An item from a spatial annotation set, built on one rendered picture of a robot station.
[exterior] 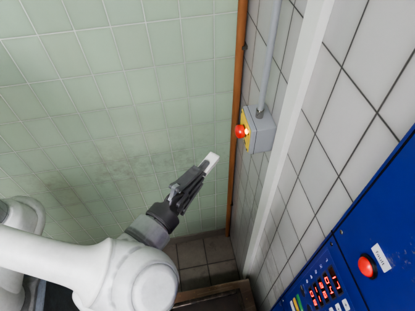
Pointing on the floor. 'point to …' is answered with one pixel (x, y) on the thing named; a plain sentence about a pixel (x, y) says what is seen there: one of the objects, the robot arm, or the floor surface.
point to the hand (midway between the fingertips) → (207, 164)
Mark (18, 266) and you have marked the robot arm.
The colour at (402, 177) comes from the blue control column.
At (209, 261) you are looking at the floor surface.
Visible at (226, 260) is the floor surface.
